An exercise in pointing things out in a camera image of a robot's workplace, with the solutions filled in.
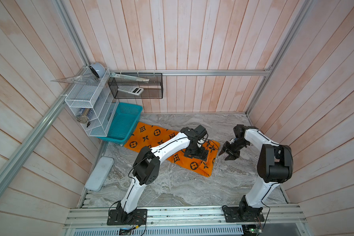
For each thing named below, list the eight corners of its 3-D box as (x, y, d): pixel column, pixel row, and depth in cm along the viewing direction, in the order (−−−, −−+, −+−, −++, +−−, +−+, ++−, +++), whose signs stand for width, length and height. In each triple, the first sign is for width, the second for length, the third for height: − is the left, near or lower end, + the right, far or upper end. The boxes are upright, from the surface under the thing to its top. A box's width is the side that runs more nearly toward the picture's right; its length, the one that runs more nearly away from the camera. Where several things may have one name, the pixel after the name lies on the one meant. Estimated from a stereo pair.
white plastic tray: (86, 189, 84) (84, 187, 82) (103, 158, 97) (101, 156, 94) (100, 191, 83) (97, 190, 81) (114, 160, 96) (113, 158, 93)
